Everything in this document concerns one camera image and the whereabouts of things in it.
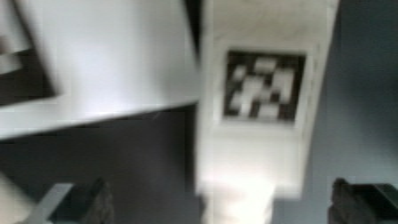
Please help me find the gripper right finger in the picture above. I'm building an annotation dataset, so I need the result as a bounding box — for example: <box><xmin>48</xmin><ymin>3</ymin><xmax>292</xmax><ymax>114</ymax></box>
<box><xmin>329</xmin><ymin>178</ymin><xmax>398</xmax><ymax>224</ymax></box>

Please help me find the white leg front centre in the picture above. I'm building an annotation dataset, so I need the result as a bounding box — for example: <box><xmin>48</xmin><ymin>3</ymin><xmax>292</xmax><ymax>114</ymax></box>
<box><xmin>196</xmin><ymin>0</ymin><xmax>341</xmax><ymax>224</ymax></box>

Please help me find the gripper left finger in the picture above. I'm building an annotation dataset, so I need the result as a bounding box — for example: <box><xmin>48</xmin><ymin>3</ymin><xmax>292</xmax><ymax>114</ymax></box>
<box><xmin>25</xmin><ymin>179</ymin><xmax>114</xmax><ymax>224</ymax></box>

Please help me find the white square tabletop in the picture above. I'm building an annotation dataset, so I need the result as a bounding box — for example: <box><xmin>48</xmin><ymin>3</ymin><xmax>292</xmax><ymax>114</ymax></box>
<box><xmin>0</xmin><ymin>0</ymin><xmax>201</xmax><ymax>140</ymax></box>

